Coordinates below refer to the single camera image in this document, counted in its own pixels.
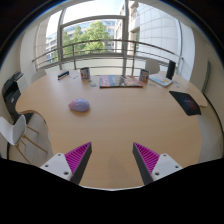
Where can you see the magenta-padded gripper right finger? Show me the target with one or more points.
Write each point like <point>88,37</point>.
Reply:
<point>165,165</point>

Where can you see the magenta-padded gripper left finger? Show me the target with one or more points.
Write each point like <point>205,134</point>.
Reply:
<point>59,165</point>

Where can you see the pink lavender computer mouse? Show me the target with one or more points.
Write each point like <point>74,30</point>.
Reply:
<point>79,105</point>

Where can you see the black galaxy print mouse pad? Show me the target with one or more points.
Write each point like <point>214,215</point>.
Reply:
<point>186,102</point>

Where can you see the white chair with wooden legs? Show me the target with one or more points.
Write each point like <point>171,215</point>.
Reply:
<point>15,130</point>

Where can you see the light blue picture book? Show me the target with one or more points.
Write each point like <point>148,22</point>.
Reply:
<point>161,80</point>

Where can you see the black office printer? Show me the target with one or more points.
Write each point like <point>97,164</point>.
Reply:
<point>11,93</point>

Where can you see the black and blue stapler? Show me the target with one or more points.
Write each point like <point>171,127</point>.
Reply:
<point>63,74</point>

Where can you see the printed mug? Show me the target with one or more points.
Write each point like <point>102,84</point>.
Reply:
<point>85,73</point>

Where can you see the red magazine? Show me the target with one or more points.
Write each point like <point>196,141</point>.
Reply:
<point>120,81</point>

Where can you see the black cylinder speaker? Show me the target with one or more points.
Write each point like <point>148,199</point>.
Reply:
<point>170,69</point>

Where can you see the grey door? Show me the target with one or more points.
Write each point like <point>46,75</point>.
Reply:
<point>206,78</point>

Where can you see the grey metal balcony railing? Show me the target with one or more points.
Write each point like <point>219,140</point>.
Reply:
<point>83,56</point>

